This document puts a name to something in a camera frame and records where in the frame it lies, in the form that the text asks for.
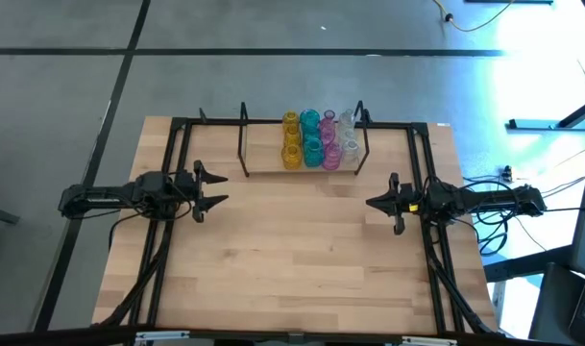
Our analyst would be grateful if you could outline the silver aluminium profile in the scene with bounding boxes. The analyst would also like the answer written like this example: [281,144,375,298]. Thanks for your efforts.
[401,335,459,346]
[134,329,191,343]

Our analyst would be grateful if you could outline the wooden shelf with black frame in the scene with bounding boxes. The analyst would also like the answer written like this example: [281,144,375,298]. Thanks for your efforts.
[237,99,372,178]

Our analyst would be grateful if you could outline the small teal glass jar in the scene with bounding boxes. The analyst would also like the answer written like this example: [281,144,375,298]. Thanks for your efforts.
[299,109,322,132]

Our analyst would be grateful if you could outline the black floor cable bundle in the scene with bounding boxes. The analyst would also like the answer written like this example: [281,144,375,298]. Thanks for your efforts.
[464,172,585,256]

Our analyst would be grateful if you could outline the black aluminium table frame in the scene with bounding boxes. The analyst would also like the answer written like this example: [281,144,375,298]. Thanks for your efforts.
[92,108,500,346]

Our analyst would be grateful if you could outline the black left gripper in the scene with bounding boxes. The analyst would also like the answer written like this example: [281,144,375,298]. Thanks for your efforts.
[173,160,231,224]

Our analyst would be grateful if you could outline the pink ringed glass vase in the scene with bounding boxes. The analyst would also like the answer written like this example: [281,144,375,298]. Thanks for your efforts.
[320,143,344,172]

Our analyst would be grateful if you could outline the black desk foot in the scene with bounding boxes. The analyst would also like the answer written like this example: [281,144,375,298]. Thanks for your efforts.
[507,93,585,132]
[483,244,574,284]

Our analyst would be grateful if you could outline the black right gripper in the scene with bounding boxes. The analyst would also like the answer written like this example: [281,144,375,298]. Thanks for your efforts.
[365,172,431,236]

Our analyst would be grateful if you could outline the yellow diamond-textured glass bottle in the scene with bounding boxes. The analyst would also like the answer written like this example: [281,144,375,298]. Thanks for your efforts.
[280,143,304,171]

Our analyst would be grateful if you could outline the teal ringed glass vase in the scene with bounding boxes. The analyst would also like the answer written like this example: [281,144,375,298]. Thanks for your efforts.
[303,141,325,169]

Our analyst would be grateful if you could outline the yellow floor cable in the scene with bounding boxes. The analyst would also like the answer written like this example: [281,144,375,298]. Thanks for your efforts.
[433,0,517,34]

